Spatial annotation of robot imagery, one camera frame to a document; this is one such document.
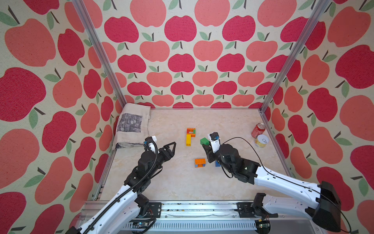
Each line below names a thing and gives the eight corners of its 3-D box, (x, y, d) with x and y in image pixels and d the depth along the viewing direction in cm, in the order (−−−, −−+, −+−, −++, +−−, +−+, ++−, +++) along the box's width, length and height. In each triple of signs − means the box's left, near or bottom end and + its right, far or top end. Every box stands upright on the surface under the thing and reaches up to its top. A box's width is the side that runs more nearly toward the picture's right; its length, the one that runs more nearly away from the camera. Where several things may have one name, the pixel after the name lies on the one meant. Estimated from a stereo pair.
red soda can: (252, 139, 105) (259, 129, 96) (250, 132, 108) (256, 123, 99) (260, 139, 105) (267, 129, 96) (257, 133, 108) (264, 123, 99)
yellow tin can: (254, 145, 101) (258, 141, 96) (255, 137, 105) (258, 133, 101) (264, 148, 99) (268, 144, 95) (265, 140, 104) (268, 136, 99)
